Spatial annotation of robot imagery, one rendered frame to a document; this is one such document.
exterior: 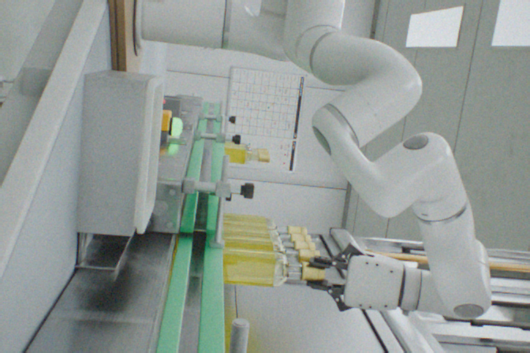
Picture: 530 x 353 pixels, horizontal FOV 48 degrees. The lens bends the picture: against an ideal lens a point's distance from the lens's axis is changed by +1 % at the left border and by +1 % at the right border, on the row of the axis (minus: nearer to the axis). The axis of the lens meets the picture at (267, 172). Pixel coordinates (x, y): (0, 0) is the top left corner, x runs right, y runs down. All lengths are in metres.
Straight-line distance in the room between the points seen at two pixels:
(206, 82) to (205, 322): 6.28
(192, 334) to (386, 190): 0.33
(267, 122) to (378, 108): 6.19
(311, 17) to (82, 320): 0.58
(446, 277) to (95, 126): 0.58
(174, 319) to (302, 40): 0.49
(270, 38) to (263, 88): 5.92
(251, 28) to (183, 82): 5.93
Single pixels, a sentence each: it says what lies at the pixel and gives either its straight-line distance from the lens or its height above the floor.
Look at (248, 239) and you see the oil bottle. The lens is 1.16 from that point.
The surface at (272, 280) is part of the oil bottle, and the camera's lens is 1.10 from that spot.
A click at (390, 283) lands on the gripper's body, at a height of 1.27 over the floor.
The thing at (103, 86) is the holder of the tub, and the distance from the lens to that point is 0.83.
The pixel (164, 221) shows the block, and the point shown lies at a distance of 1.05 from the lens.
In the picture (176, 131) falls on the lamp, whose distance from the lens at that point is 1.44.
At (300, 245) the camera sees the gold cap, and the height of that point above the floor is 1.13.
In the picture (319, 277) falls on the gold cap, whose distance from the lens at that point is 1.12.
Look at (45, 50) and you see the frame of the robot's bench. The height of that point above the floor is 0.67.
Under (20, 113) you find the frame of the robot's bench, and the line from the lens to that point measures 0.83.
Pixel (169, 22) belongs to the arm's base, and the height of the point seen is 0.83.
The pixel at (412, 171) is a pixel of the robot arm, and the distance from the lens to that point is 0.86.
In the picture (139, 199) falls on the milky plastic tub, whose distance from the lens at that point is 0.85.
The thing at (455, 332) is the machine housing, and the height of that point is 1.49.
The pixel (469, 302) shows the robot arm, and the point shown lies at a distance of 1.02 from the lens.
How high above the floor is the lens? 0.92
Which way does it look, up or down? 6 degrees up
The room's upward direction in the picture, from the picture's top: 96 degrees clockwise
